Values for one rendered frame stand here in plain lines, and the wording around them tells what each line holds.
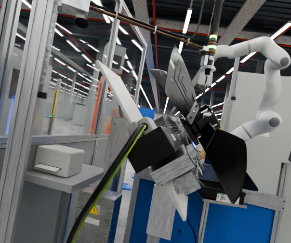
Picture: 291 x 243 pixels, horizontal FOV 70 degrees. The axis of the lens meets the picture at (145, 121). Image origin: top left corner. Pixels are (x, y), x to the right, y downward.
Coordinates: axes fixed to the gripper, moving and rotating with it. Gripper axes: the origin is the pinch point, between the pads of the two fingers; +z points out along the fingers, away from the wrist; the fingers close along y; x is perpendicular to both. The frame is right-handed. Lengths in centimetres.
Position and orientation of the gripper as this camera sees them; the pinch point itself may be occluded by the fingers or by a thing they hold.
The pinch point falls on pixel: (202, 92)
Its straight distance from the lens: 155.4
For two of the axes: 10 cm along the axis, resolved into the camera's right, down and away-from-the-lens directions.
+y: -9.6, -1.6, 2.3
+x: -2.2, -0.5, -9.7
